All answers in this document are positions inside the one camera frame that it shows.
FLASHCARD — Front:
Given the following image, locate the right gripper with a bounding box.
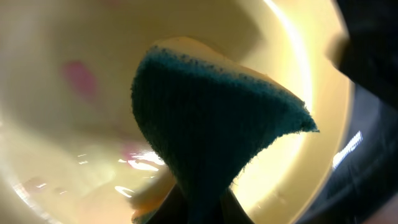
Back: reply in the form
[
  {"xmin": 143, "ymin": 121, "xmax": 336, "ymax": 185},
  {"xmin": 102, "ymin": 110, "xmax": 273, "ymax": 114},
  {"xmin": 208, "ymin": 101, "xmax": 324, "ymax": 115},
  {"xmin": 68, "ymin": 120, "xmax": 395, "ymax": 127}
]
[{"xmin": 332, "ymin": 0, "xmax": 397, "ymax": 108}]

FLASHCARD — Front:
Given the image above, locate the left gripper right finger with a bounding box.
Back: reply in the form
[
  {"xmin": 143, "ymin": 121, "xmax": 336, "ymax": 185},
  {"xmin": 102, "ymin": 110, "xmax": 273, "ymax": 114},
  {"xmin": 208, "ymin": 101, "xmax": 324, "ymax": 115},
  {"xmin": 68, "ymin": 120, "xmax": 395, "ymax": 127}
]
[{"xmin": 214, "ymin": 189, "xmax": 254, "ymax": 224}]

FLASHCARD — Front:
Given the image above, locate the yellow plate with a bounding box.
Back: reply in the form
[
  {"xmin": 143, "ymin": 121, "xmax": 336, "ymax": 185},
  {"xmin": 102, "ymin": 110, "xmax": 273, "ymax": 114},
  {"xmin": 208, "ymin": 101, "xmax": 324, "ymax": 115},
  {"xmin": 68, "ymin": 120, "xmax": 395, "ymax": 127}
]
[{"xmin": 1, "ymin": 1, "xmax": 352, "ymax": 223}]

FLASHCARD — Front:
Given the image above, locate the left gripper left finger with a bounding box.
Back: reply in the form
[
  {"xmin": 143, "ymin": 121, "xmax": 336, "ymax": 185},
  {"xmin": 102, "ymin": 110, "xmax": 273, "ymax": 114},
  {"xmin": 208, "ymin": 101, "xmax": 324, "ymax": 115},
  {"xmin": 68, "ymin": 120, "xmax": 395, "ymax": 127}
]
[{"xmin": 146, "ymin": 185, "xmax": 188, "ymax": 224}]

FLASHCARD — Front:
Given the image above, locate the round black tray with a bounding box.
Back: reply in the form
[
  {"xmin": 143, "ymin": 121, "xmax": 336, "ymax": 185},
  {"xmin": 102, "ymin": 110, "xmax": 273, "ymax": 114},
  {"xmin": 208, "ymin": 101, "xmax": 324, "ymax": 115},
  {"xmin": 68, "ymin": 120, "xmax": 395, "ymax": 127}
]
[{"xmin": 299, "ymin": 85, "xmax": 397, "ymax": 224}]

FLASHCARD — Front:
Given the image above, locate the green yellow sponge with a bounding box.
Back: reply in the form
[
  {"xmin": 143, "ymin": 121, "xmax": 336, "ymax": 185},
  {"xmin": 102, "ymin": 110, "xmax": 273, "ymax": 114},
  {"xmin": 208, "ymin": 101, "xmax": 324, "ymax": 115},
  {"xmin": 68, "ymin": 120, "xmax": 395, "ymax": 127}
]
[{"xmin": 131, "ymin": 37, "xmax": 318, "ymax": 223}]

